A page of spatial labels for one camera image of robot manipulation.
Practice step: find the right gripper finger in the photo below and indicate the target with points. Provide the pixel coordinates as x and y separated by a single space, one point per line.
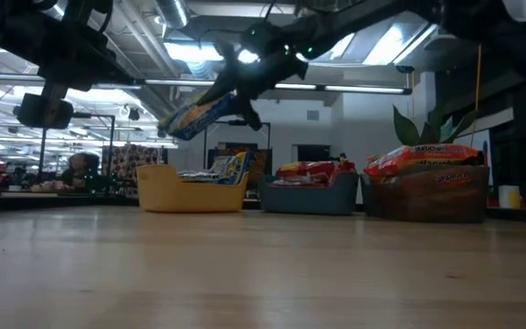
250 112
224 91

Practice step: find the orange Maruchan ramen pack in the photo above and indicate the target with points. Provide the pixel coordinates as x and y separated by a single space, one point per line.
427 153
381 170
454 178

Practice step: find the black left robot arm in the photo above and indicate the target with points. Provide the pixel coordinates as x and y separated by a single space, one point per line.
62 45

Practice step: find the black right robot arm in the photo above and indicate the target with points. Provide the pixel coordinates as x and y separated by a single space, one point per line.
473 27

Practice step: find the person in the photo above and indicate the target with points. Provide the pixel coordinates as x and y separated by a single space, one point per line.
80 169

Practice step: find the black background monitor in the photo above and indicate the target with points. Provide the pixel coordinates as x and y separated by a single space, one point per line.
313 153

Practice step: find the long ceiling light bar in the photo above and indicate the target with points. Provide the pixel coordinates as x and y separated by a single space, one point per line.
350 88

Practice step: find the dark patterned panel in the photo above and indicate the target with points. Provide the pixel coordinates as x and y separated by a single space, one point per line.
130 160

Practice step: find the grey-blue plastic bin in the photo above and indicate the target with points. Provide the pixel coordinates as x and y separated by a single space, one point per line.
308 198

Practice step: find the yellow plastic bin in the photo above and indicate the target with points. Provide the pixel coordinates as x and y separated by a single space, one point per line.
185 196

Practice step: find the green snake plant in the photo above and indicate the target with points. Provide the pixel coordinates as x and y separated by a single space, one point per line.
404 130

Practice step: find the translucent brown plastic bin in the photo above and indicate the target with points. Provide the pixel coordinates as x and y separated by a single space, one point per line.
427 203

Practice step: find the black background rig frame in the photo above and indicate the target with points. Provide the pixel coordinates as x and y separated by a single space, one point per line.
98 115
266 123

